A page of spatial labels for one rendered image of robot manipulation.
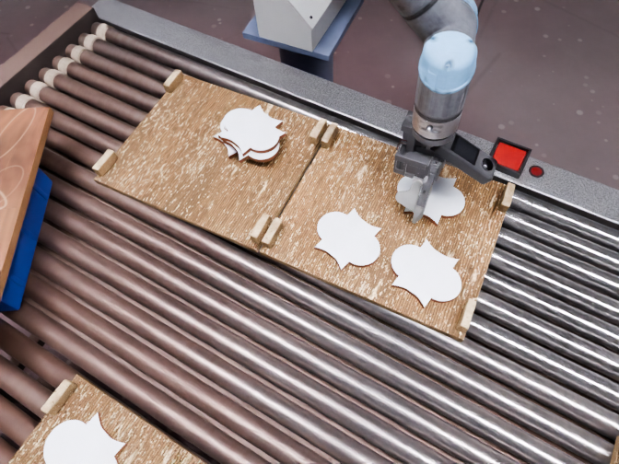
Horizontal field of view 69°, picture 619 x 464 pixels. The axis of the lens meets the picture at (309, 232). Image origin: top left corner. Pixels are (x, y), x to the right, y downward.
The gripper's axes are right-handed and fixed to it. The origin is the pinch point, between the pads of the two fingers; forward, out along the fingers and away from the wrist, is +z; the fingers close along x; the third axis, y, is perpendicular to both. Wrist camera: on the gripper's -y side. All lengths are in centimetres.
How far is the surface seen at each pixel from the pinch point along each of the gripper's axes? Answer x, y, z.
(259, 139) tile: 4.3, 36.7, -6.0
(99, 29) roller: -15, 100, -3
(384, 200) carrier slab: 4.4, 8.0, 0.3
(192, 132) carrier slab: 6, 55, -2
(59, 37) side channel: -6, 104, -6
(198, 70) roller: -13, 66, -1
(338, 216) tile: 12.6, 14.6, -1.2
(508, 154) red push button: -18.0, -11.8, 2.2
